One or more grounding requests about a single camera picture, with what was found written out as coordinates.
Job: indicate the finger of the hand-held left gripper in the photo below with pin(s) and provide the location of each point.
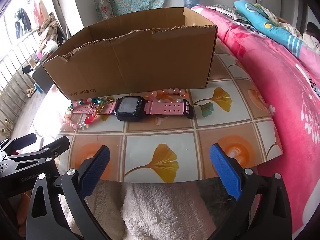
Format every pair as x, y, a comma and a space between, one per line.
22, 141
52, 150

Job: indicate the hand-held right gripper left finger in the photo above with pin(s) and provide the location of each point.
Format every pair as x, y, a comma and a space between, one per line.
96, 172

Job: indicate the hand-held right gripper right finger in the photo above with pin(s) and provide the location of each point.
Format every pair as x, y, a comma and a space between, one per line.
225, 172

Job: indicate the brown cardboard box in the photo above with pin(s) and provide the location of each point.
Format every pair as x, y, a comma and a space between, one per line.
140, 60

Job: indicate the black flat panel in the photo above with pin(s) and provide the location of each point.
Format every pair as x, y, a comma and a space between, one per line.
41, 78

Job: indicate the white fluffy cloth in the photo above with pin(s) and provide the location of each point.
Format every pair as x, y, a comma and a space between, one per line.
155, 212

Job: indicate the ginkgo print tablecloth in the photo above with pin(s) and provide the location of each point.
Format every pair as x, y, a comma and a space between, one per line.
160, 140

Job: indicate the pink floral blanket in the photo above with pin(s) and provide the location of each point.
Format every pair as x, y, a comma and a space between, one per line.
282, 92

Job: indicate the hanging clothes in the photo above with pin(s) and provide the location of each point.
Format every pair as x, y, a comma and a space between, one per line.
22, 20

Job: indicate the red grey patterned roll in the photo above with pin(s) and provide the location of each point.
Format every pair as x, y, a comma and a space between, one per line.
106, 8

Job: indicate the blue cartoon quilt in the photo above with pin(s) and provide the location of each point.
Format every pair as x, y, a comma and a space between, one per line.
270, 27

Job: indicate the dark floral pillow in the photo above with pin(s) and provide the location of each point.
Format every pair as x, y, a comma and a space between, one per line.
228, 11

